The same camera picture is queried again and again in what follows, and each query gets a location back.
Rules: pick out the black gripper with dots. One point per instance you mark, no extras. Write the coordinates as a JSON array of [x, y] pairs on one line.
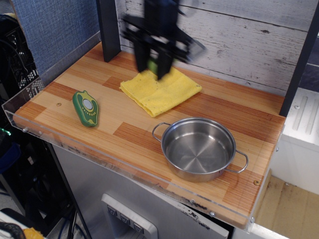
[[157, 31]]

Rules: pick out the green handled grey spatula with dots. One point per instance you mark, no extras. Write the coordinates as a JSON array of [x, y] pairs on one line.
[[152, 66]]

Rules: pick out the yellow folded cloth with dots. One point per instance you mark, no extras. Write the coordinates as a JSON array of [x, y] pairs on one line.
[[159, 96]]

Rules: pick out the green toy pepper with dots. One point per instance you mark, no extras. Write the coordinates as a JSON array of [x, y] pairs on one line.
[[86, 107]]

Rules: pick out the stainless steel pot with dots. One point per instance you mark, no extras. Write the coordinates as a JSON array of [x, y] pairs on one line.
[[197, 149]]

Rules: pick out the clear acrylic table guard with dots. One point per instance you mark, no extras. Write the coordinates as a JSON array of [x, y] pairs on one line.
[[121, 158]]

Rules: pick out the black plastic crate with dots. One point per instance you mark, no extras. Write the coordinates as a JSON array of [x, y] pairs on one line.
[[17, 67]]

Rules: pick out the silver toy dispenser panel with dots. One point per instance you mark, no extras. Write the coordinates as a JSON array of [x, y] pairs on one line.
[[125, 223]]

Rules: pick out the black left vertical post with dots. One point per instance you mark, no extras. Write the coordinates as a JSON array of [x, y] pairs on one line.
[[109, 30]]

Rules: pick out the black vertical post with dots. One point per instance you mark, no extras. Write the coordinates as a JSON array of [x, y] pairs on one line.
[[301, 63], [109, 30]]

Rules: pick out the black right vertical post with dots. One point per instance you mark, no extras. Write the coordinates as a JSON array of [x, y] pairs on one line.
[[301, 63]]

